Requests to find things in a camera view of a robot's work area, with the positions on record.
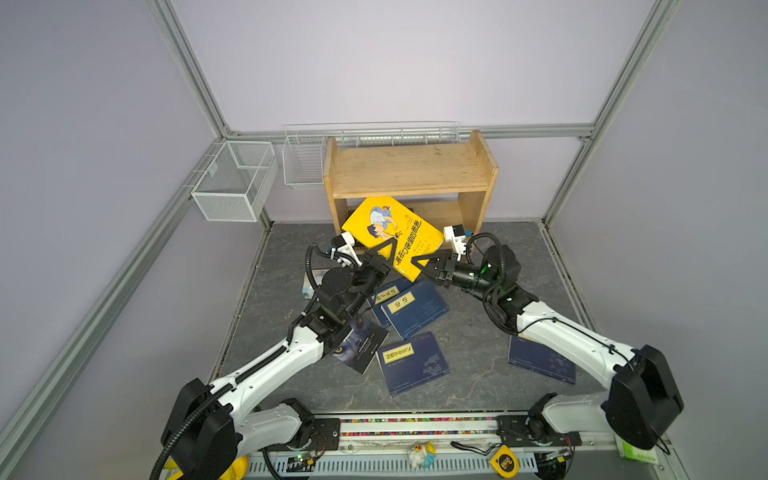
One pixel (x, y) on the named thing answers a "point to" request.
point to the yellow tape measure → (505, 462)
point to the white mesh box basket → (236, 184)
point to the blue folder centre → (415, 309)
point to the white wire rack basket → (303, 143)
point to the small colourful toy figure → (422, 456)
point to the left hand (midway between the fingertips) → (402, 245)
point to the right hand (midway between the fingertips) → (411, 265)
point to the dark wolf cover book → (361, 344)
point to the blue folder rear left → (386, 293)
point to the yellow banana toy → (238, 471)
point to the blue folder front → (412, 362)
